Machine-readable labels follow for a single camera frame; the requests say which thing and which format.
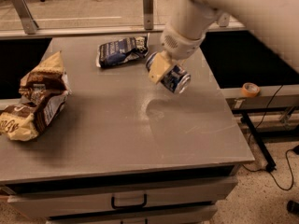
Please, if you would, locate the brown and cream snack bag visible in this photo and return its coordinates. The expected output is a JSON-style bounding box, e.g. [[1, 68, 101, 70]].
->
[[0, 51, 71, 141]]

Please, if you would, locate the metal railing bracket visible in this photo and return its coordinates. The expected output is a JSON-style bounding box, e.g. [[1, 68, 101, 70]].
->
[[143, 0, 153, 30], [10, 0, 38, 35], [217, 13, 230, 28]]

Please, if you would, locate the metal railing bar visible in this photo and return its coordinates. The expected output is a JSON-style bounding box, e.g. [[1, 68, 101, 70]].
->
[[0, 20, 247, 41]]

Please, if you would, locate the left metal railing bracket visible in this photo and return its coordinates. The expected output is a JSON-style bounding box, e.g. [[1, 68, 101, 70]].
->
[[10, 0, 38, 35]]

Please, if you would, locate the blue pepsi can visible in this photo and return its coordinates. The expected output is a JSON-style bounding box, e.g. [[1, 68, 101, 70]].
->
[[146, 52, 191, 93]]

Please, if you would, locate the middle metal railing bracket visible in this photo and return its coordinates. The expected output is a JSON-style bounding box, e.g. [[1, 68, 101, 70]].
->
[[143, 0, 153, 30]]

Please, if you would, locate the right metal railing bracket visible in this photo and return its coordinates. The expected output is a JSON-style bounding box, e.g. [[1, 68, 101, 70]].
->
[[217, 13, 230, 28]]

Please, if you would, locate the black floor cable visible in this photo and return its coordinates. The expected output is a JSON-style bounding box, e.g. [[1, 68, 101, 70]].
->
[[242, 84, 299, 192]]

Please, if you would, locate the orange tape roll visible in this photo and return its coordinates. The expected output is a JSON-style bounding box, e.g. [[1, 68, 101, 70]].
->
[[241, 82, 261, 98]]

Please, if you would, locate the blue crumpled chip bag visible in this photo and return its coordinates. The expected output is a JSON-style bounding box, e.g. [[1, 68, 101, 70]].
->
[[96, 36, 149, 68]]

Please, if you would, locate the black drawer handle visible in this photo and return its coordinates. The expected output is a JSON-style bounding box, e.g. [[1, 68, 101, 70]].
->
[[110, 194, 148, 210]]

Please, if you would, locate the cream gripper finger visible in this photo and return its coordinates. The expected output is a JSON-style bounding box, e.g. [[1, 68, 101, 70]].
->
[[149, 50, 174, 84]]

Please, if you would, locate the lower grey drawer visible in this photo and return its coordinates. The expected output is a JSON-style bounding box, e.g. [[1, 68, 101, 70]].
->
[[46, 205, 217, 224]]

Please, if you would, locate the upper grey drawer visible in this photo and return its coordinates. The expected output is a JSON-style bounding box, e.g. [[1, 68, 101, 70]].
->
[[8, 176, 237, 217]]

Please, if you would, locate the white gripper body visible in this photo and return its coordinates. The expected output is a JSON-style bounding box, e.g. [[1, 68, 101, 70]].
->
[[161, 24, 206, 60]]

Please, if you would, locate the grey drawer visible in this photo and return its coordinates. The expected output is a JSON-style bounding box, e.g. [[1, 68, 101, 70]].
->
[[46, 205, 217, 224], [8, 176, 237, 217]]

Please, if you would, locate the black table leg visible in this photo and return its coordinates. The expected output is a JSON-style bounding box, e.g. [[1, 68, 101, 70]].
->
[[241, 112, 276, 173]]

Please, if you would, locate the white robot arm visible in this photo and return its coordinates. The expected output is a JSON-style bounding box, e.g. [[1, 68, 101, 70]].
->
[[149, 0, 299, 83]]

